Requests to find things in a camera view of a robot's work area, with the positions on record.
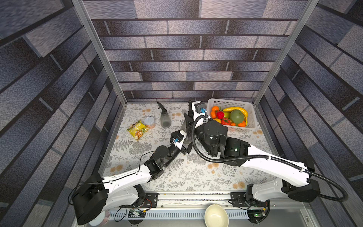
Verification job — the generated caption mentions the grey spray bottle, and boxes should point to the grey spray bottle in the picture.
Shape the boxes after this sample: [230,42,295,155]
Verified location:
[160,112,172,129]
[181,118,193,144]

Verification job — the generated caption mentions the black spray nozzle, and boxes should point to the black spray nozzle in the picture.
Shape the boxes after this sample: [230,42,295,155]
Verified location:
[157,102,167,114]
[187,100,194,120]

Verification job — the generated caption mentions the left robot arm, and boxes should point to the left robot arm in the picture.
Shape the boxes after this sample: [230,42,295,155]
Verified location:
[71,144,192,225]

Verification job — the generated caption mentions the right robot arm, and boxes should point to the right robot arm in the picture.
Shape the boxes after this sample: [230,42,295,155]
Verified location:
[184,113,321,206]

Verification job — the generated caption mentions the red apple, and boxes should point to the red apple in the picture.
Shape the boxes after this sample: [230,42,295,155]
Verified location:
[216,111,225,119]

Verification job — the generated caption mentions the red strawberry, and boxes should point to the red strawberry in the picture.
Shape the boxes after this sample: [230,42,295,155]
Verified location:
[221,118,232,125]

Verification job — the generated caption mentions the orange fruit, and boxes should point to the orange fruit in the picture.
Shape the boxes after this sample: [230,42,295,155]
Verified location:
[211,106,220,113]

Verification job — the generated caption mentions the yellow banana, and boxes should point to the yellow banana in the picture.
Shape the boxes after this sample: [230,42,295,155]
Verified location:
[223,107,248,125]

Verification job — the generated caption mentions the green mango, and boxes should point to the green mango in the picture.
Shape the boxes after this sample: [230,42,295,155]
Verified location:
[230,110,245,125]

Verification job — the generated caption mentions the pink tin can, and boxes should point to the pink tin can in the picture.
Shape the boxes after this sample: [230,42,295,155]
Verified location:
[144,116,155,129]

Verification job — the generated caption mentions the yellow snack packet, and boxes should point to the yellow snack packet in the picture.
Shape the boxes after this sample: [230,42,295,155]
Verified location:
[127,120,149,141]

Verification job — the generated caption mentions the white plastic basket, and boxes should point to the white plastic basket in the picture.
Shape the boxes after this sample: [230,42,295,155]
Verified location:
[207,98,258,133]

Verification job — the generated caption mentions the cream bowl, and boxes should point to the cream bowl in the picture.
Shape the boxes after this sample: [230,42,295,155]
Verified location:
[204,204,229,227]

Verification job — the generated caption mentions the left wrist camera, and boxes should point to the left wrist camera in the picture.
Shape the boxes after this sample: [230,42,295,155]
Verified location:
[170,130,187,150]

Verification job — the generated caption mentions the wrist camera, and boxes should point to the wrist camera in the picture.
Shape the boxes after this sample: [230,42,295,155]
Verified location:
[192,101,209,127]
[170,130,187,150]

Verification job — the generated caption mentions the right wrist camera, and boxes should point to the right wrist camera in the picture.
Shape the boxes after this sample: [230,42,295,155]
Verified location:
[192,101,209,127]

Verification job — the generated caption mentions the black corrugated cable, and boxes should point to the black corrugated cable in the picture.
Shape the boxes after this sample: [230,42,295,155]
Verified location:
[190,114,349,202]

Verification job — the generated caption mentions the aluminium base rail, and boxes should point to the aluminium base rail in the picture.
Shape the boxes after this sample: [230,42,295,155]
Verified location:
[82,190,310,211]

